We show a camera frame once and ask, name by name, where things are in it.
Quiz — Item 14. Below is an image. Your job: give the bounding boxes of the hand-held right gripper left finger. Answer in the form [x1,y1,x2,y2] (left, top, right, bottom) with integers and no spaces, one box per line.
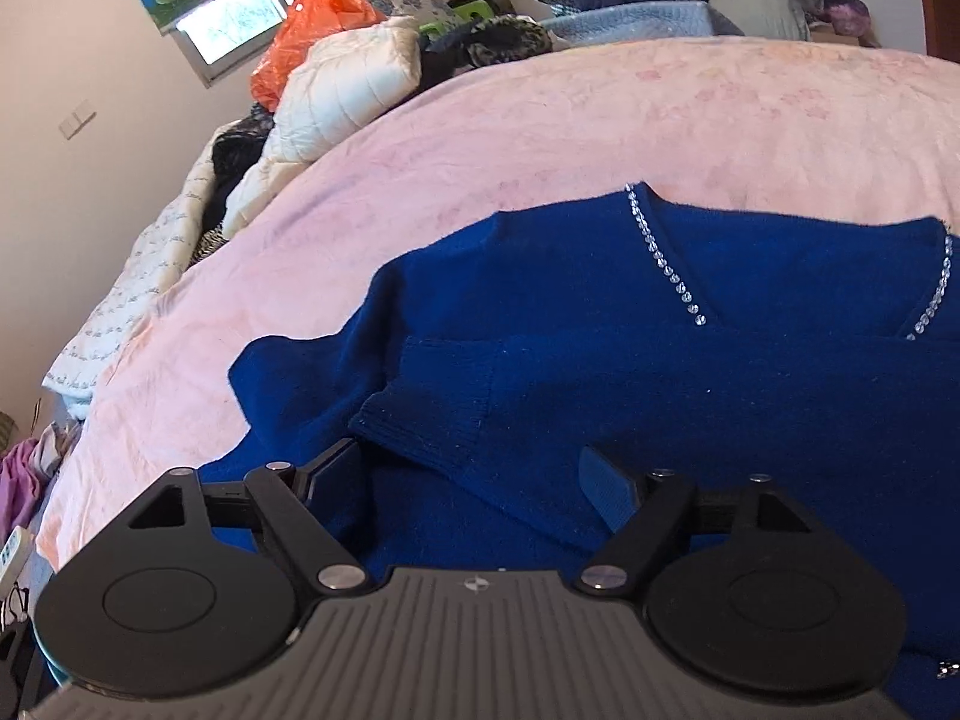
[127,436,376,601]

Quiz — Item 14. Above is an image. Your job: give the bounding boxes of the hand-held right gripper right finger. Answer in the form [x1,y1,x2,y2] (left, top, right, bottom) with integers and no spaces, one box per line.
[574,445,815,601]

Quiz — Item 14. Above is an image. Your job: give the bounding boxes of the blue knit sweater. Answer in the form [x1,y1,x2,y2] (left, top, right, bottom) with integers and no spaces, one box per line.
[196,181,960,720]

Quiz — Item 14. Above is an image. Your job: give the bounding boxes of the dark patterned clothes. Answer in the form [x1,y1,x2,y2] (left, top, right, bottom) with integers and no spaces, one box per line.
[418,15,556,81]

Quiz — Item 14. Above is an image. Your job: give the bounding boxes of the white printed quilt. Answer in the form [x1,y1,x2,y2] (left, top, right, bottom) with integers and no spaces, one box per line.
[41,139,226,421]

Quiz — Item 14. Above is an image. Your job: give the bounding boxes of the pink cloth on floor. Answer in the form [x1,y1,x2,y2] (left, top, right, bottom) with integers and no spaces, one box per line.
[0,435,47,545]

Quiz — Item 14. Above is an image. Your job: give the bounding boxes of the black and white garment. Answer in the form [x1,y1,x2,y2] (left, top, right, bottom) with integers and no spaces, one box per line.
[187,114,272,265]

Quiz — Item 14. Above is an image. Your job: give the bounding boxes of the white power strip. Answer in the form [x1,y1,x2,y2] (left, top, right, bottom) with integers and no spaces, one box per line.
[0,526,35,595]

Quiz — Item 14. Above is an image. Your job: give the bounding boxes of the pink bed blanket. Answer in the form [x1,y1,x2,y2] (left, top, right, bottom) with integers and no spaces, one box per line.
[37,36,960,572]

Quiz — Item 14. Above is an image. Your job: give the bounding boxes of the white quilted jacket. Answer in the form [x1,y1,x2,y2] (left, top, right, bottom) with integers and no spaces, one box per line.
[221,15,425,237]

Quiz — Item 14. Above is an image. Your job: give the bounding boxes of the orange plastic bag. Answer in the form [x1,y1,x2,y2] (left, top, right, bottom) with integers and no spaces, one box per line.
[250,0,387,112]

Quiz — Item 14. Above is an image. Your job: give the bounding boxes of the light blue knitted blanket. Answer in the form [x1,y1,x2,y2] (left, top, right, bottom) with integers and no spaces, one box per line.
[540,0,745,53]

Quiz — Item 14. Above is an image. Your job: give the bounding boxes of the window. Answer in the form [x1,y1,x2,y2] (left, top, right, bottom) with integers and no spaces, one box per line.
[176,0,376,87]

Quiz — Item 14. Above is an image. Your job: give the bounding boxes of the green box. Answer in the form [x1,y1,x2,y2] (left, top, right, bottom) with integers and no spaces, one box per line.
[420,0,494,35]

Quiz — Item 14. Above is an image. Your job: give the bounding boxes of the purple cloth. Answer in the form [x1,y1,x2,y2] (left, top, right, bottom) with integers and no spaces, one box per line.
[817,0,872,37]

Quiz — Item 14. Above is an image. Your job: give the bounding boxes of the white wall switch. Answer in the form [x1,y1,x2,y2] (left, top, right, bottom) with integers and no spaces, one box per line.
[58,99,97,140]

